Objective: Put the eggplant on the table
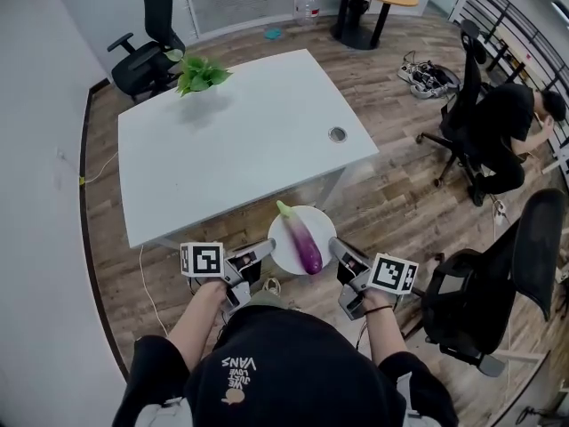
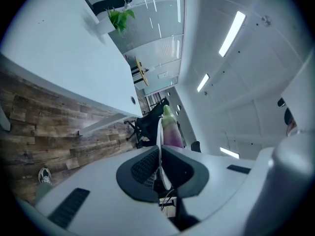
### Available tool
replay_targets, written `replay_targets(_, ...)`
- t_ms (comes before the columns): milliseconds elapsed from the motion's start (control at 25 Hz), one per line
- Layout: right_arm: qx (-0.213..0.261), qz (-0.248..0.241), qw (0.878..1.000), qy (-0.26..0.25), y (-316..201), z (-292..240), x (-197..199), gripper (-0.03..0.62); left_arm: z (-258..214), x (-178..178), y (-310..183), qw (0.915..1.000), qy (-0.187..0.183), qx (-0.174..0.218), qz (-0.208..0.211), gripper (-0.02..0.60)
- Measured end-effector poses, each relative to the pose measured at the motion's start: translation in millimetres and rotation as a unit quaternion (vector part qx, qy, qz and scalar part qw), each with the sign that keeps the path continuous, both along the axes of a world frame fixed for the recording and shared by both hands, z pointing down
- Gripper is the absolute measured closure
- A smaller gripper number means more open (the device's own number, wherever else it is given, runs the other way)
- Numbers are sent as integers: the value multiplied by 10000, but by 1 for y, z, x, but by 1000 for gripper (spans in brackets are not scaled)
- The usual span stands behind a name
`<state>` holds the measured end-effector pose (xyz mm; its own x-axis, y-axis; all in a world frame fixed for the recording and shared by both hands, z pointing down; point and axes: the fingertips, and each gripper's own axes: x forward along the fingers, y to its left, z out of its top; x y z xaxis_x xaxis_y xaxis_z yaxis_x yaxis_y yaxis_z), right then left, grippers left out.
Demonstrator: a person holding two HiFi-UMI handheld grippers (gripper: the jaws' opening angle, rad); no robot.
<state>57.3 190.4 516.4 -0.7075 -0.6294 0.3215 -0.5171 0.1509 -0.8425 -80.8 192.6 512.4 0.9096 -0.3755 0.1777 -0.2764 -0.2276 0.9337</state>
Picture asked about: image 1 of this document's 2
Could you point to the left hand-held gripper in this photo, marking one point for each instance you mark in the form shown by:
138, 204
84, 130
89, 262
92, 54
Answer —
200, 260

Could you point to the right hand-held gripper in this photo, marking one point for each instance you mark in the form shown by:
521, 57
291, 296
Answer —
393, 274

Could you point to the white round plate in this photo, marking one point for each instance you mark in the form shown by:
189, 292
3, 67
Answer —
321, 224

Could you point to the purple eggplant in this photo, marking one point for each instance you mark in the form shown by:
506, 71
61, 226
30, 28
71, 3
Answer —
302, 243

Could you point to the person's right forearm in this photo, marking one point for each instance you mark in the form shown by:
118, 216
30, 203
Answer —
384, 334

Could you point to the person's left forearm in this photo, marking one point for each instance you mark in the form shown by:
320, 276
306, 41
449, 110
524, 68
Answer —
195, 323

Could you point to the white square table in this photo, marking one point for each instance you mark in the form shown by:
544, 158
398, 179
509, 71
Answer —
244, 149

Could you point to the person's pale shoe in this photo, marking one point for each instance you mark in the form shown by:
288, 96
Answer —
271, 286

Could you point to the black wrist band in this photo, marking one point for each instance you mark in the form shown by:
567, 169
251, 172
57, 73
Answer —
379, 309

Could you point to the person's black t-shirt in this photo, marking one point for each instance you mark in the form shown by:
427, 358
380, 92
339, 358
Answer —
289, 372

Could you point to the white power strip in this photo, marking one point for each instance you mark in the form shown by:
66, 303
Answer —
500, 209

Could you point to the green potted plant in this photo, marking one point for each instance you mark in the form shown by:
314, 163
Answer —
200, 76

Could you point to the black mesh office chair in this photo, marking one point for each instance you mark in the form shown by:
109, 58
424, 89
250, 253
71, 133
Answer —
542, 247

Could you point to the black high-back office chair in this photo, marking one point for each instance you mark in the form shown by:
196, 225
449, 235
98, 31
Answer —
471, 78

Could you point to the teal cloth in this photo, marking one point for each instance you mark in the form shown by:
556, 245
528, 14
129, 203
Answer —
273, 33

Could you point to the black office chair with headrest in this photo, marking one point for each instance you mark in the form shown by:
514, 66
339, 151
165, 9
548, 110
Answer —
142, 65

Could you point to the large clear water jug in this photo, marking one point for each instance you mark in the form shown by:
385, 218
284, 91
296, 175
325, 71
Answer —
306, 7

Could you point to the black metal railing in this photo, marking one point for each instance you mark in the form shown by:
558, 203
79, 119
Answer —
540, 45

